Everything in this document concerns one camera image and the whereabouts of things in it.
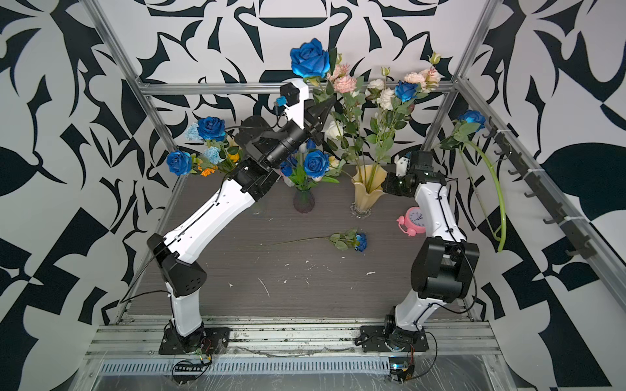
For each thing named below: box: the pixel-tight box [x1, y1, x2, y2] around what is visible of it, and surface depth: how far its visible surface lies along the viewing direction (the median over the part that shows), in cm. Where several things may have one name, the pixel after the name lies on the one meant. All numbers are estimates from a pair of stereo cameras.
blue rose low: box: [262, 228, 368, 252], surface depth 95 cm
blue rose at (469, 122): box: [439, 109, 486, 152], surface depth 73 cm
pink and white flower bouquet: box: [326, 52, 441, 190], surface depth 83 cm
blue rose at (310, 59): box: [290, 38, 331, 78], surface depth 44 cm
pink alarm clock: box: [396, 206, 427, 238], surface depth 101 cm
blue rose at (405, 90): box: [394, 80, 419, 103], surface depth 71 cm
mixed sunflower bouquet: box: [166, 116, 243, 177], surface depth 65 cm
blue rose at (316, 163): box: [304, 149, 331, 178], surface depth 62 cm
